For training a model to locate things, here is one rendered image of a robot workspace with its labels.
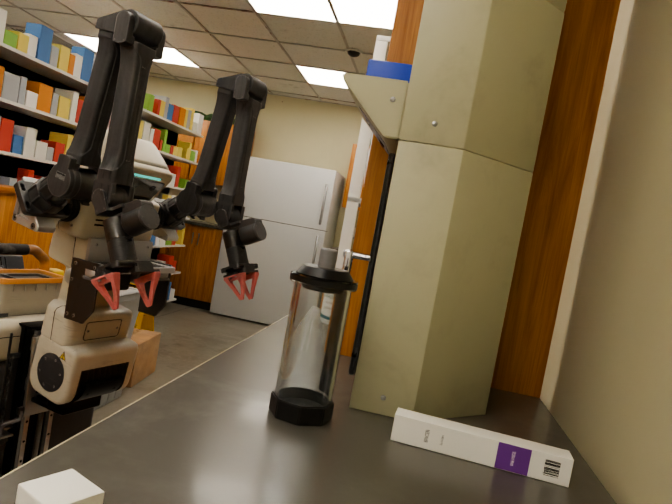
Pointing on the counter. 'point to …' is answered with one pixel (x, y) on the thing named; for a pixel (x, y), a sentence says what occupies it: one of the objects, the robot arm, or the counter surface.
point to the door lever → (352, 258)
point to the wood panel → (559, 103)
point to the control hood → (380, 104)
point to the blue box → (389, 70)
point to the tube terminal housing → (456, 206)
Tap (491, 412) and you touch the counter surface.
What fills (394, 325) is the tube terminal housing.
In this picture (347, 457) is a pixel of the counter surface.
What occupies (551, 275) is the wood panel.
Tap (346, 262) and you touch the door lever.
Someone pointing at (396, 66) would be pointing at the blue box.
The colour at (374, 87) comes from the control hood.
